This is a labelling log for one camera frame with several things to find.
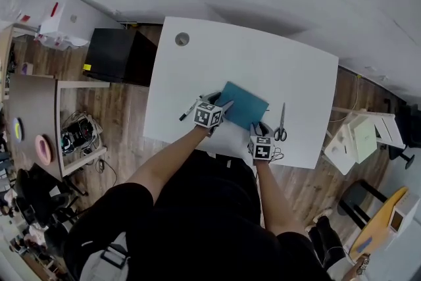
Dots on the black stool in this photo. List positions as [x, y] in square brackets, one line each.
[355, 197]

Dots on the blue and yellow plate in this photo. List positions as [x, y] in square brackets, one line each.
[18, 130]

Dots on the blue notebook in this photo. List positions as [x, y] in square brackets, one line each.
[245, 105]

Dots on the yellow round table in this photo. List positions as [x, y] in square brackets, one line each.
[378, 223]

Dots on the white square table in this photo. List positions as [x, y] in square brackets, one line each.
[263, 59]

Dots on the small box with purple inside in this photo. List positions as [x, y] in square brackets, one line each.
[26, 69]

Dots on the black cabinet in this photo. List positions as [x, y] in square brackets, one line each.
[112, 52]

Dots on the white water dispenser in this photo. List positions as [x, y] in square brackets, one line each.
[75, 19]

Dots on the pale green box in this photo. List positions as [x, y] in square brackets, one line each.
[365, 138]

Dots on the person's black clothing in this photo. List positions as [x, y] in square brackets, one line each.
[204, 223]

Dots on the pink plate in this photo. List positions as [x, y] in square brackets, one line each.
[42, 149]

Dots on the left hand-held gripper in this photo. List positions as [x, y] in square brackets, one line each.
[207, 115]

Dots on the light wooden table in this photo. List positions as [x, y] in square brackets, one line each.
[5, 42]

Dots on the grey bag with black buckle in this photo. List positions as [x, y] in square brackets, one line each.
[95, 266]

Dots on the clear water jug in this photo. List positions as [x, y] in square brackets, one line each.
[29, 0]

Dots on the person's right forearm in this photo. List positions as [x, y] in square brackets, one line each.
[274, 200]

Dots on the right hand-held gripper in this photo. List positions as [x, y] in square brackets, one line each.
[261, 149]

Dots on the black office chair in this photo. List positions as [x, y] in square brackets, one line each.
[36, 187]
[408, 131]

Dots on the white box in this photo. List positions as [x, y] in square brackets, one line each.
[338, 151]

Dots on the black and white marker pen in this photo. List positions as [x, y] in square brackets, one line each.
[187, 112]

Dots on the white wooden chair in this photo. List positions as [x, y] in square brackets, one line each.
[391, 128]

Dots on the white device with screen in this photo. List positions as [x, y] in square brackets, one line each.
[408, 217]

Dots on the person's left forearm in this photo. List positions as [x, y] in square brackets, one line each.
[164, 168]

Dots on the brown table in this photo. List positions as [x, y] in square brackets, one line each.
[33, 102]

